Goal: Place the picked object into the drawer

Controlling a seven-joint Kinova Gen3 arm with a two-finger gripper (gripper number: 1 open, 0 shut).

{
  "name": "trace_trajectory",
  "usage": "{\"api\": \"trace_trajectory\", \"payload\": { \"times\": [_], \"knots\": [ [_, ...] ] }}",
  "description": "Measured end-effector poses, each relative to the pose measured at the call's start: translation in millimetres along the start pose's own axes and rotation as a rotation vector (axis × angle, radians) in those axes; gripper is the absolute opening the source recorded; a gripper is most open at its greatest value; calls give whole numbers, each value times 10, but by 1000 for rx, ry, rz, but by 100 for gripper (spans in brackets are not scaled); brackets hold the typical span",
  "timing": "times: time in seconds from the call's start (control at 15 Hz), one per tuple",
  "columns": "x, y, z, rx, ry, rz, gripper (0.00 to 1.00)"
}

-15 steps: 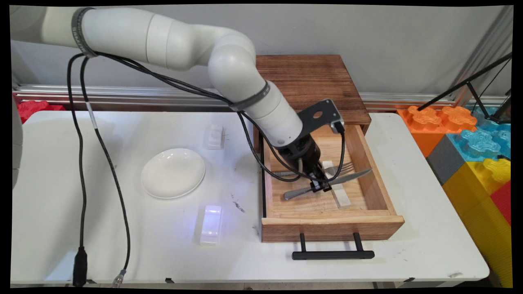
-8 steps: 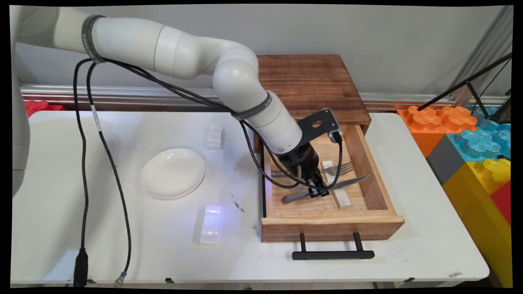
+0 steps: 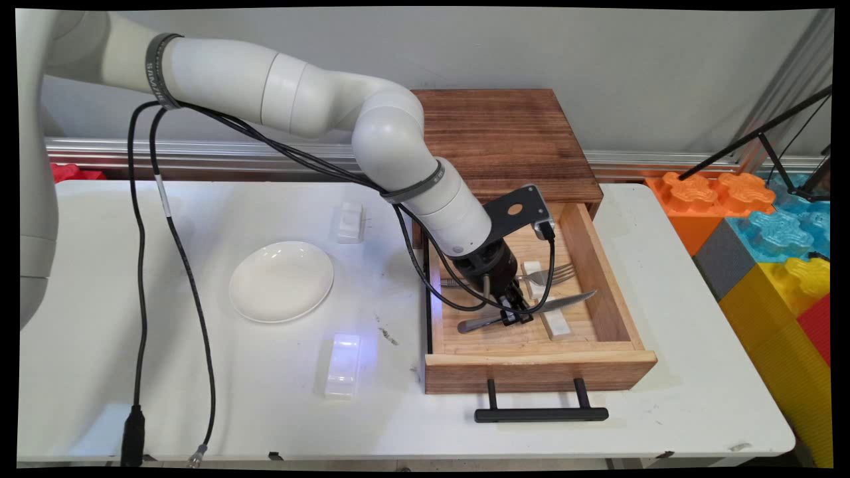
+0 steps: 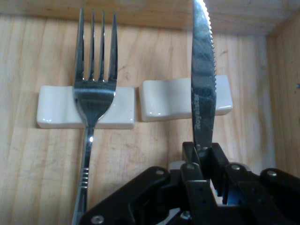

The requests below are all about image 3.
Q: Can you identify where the black drawer handle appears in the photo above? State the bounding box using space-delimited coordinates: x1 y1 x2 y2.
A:
474 377 610 424

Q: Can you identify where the black tripod stand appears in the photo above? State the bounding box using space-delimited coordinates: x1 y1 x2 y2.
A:
677 86 833 204

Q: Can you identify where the blue giant building block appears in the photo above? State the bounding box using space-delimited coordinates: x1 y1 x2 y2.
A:
724 174 831 266

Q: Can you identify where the grey giant building block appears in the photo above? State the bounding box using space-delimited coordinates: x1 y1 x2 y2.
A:
692 219 758 303

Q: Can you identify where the aluminium wall rail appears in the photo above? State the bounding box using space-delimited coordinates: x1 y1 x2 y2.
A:
45 137 824 177

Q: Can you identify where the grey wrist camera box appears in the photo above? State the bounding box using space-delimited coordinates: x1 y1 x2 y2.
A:
483 185 556 241

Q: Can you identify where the thin black cable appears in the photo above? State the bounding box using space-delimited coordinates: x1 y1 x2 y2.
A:
149 105 532 469

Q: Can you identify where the light wooden drawer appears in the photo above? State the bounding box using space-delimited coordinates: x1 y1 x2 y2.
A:
424 202 658 395

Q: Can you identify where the dark wooden drawer cabinet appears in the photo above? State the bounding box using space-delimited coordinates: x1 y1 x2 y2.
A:
410 89 605 250

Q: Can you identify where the silver fork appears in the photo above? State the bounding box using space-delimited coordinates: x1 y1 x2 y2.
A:
440 263 577 289

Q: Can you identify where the translucent white cutlery rest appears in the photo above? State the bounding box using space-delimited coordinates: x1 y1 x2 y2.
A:
324 333 363 400

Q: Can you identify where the red giant building block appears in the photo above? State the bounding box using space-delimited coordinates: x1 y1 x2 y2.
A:
51 163 107 183
796 292 832 370

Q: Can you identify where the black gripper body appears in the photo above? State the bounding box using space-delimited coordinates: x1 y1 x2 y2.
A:
457 239 521 297

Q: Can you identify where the silver table knife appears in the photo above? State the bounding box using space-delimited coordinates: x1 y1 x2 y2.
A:
457 290 598 335

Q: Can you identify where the orange giant building block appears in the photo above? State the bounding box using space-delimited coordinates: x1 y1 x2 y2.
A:
645 173 776 257

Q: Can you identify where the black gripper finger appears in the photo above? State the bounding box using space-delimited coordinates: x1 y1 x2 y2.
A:
513 281 536 321
498 293 524 327

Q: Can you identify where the white round plate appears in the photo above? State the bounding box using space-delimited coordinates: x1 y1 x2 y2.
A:
228 240 335 324

